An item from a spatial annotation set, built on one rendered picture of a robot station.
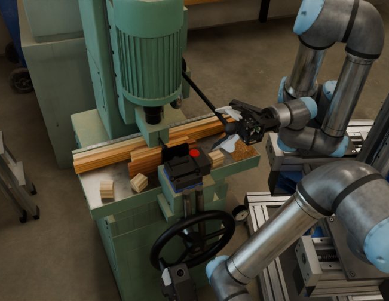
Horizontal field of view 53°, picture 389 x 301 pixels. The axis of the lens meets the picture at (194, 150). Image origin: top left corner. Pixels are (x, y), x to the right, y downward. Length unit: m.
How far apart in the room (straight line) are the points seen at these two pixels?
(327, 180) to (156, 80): 0.52
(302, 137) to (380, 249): 0.64
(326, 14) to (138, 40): 0.50
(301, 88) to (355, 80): 0.25
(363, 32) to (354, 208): 0.55
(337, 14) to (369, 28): 0.09
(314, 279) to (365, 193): 0.62
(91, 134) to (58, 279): 0.86
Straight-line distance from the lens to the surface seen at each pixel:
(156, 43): 1.00
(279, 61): 3.59
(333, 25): 1.15
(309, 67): 1.31
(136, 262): 1.57
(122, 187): 1.26
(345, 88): 1.23
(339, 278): 1.38
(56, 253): 2.23
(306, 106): 1.26
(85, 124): 1.63
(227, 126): 1.06
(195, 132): 1.37
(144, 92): 1.09
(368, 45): 1.18
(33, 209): 2.32
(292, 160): 1.61
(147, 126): 1.24
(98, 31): 1.25
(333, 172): 0.80
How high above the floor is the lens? 1.88
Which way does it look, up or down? 46 degrees down
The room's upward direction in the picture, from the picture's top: 4 degrees clockwise
